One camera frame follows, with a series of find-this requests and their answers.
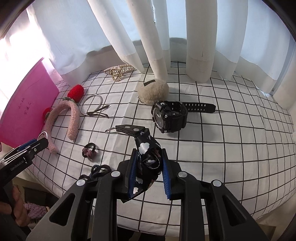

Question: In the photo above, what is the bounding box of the beige plush round pouch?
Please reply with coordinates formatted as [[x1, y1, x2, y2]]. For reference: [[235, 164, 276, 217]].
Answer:
[[137, 79, 169, 105]]

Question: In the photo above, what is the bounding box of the white curtain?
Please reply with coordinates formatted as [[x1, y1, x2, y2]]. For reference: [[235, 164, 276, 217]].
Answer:
[[1, 1, 295, 109]]

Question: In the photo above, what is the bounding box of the pink fuzzy strawberry headband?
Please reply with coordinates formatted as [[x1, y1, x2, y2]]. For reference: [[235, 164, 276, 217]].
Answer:
[[42, 84, 85, 154]]

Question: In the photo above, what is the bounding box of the black knotted hair tie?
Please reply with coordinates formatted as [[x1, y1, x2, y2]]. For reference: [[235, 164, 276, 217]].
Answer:
[[78, 164, 112, 182]]

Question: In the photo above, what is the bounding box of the pink plastic basin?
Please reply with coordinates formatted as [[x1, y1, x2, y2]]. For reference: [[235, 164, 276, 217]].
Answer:
[[1, 58, 59, 148]]

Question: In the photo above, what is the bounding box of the pearl hair claw clip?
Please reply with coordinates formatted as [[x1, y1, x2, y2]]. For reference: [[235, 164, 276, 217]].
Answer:
[[104, 64, 135, 82]]

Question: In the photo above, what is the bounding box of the thin dark hair pin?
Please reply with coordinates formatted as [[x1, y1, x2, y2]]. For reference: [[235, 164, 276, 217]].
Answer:
[[87, 105, 110, 118]]

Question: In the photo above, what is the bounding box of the black hair tie with bead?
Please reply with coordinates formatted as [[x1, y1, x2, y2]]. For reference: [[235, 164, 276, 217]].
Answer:
[[82, 142, 98, 161]]

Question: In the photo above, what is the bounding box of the person's left hand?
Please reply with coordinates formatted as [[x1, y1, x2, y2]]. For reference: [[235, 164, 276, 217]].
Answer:
[[1, 185, 30, 226]]

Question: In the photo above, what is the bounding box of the silver bangle bracelet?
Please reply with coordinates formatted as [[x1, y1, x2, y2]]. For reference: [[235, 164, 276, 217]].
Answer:
[[80, 94, 103, 115]]

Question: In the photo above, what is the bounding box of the black digital wristwatch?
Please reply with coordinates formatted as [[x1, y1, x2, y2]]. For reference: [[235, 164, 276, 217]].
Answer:
[[151, 101, 216, 133]]

